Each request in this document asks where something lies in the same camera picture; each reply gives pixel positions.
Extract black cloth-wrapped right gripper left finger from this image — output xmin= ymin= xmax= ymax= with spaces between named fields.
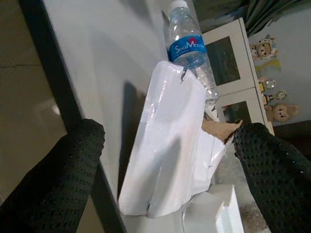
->
xmin=0 ymin=119 xmax=106 ymax=233

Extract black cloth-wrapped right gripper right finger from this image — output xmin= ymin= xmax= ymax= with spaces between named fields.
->
xmin=232 ymin=122 xmax=311 ymax=233

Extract brown plush toy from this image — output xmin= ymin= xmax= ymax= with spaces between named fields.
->
xmin=264 ymin=102 xmax=302 ymax=124

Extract white box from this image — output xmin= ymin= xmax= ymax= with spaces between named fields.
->
xmin=181 ymin=183 xmax=244 ymax=233

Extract small gold trophy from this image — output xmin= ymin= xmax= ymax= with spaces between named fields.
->
xmin=258 ymin=77 xmax=277 ymax=93
xmin=263 ymin=90 xmax=288 ymax=103

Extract yellow green picture card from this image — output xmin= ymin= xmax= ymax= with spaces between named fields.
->
xmin=255 ymin=58 xmax=282 ymax=76

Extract white glass-door cabinet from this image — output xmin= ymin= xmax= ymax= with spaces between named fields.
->
xmin=201 ymin=17 xmax=276 ymax=136

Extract teddy bear plush with hat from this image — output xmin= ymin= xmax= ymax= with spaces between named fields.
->
xmin=249 ymin=33 xmax=279 ymax=62

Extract grey folding table black legs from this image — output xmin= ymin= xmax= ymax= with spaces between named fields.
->
xmin=18 ymin=0 xmax=273 ymax=233

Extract grey curtain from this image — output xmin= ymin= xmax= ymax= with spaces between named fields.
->
xmin=194 ymin=0 xmax=311 ymax=37

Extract clear plastic water bottle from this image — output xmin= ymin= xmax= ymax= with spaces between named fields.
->
xmin=167 ymin=0 xmax=220 ymax=106

